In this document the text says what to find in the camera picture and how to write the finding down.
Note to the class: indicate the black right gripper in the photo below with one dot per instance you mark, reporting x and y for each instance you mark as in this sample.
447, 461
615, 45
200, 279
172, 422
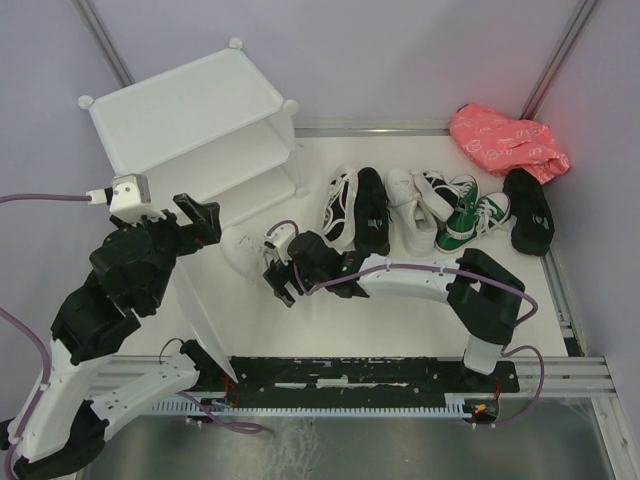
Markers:
277, 278

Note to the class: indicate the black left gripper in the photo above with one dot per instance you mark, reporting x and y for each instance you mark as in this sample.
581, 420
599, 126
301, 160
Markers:
205, 230

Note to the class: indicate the white leather sneaker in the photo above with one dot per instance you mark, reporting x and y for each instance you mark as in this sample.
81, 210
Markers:
245, 253
418, 224

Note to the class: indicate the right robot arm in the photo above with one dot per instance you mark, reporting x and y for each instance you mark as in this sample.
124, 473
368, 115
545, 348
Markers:
485, 297

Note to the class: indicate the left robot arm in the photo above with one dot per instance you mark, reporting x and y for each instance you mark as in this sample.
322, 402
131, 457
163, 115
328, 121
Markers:
61, 429

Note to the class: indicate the white plastic shoe cabinet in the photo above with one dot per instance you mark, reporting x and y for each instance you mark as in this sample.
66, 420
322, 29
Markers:
214, 128

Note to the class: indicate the black slip-on shoe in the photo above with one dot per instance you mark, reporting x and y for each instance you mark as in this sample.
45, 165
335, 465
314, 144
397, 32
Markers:
371, 214
534, 227

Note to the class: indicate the black white canvas sneaker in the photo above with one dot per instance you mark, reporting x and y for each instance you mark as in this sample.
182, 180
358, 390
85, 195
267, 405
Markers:
338, 223

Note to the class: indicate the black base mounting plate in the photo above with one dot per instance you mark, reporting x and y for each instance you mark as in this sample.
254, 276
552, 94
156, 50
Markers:
422, 374

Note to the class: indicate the green canvas sneaker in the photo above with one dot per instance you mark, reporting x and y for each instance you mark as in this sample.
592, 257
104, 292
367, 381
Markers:
491, 213
460, 227

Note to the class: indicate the pink patterned bag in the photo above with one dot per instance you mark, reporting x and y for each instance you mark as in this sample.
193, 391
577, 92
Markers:
498, 143

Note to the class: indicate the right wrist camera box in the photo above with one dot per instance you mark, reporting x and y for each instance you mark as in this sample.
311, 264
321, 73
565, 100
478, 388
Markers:
281, 233

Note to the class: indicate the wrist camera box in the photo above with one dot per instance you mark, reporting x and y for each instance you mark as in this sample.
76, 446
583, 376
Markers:
128, 198
281, 233

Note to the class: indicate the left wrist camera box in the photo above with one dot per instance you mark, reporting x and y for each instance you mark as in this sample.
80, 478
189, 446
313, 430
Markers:
128, 198

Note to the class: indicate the aluminium frame rail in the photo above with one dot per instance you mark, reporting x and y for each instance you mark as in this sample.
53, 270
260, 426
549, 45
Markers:
366, 127

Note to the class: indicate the white slotted cable duct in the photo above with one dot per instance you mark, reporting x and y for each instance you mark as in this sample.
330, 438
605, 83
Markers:
318, 402

